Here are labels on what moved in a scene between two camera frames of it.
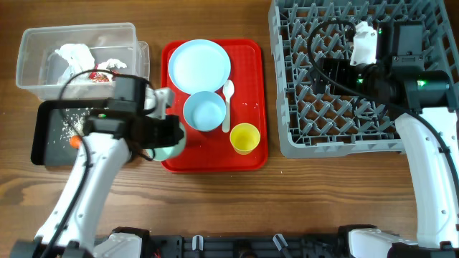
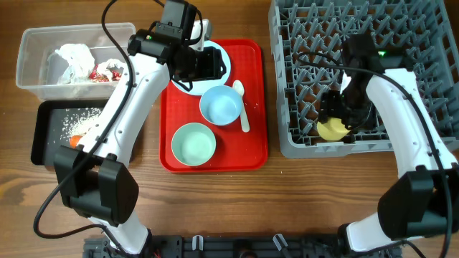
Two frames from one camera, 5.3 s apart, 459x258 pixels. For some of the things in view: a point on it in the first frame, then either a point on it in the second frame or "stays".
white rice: x=74 y=123 stays
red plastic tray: x=212 y=152 stays
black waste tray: x=54 y=125 stays
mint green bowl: x=168 y=153 to x=193 y=144
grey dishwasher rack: x=314 y=125 stays
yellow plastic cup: x=244 y=137 to x=332 y=130
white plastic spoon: x=228 y=90 to x=239 y=87
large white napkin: x=79 y=58 stays
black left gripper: x=173 y=133 to x=216 y=68
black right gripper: x=339 y=69 to x=328 y=108
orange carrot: x=75 y=141 stays
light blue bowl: x=204 y=111 to x=220 y=104
